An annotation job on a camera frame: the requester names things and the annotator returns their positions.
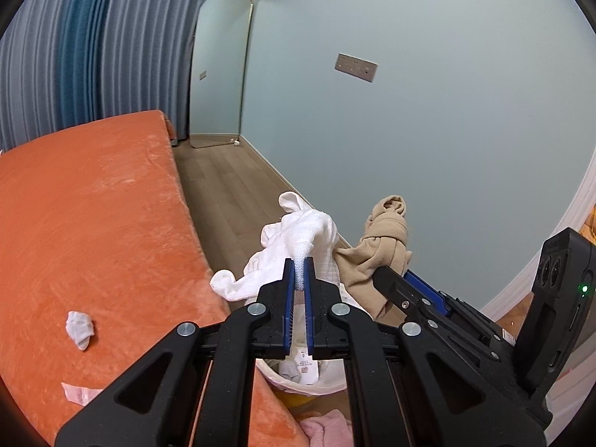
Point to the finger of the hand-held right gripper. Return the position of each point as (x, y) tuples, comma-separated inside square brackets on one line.
[(426, 291), (396, 288)]

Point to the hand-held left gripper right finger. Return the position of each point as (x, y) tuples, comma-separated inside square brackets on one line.
[(309, 298)]

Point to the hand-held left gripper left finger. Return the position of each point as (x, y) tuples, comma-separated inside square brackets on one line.
[(288, 298)]

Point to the beige cloth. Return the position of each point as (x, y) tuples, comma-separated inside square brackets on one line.
[(377, 251)]

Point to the pink fluffy cloth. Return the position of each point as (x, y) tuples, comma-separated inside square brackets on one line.
[(326, 430)]

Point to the grey bed base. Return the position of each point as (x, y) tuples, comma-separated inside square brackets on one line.
[(170, 132)]

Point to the small white sock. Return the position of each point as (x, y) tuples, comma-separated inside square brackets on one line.
[(79, 330)]

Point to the orange bed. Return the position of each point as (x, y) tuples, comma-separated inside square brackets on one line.
[(93, 195)]

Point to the pink white cloth piece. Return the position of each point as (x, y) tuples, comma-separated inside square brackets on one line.
[(81, 393)]

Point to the standing floor mirror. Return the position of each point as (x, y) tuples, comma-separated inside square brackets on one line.
[(219, 70)]

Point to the grey curtain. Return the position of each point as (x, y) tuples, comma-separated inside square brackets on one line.
[(32, 56), (153, 37)]

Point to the blue curtain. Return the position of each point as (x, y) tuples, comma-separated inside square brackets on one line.
[(86, 42)]

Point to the wall switch panel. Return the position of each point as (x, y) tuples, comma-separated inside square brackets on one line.
[(356, 67)]

